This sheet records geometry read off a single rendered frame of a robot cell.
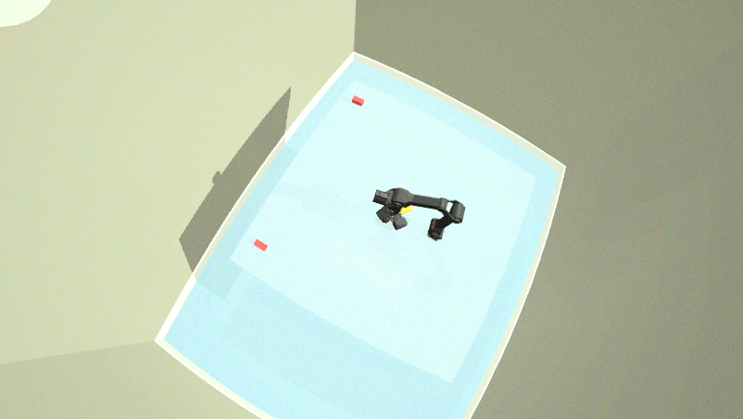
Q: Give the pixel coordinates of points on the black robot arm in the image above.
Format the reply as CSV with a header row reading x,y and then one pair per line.
x,y
398,198

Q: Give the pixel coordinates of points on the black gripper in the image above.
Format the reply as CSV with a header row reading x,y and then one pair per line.
x,y
398,220

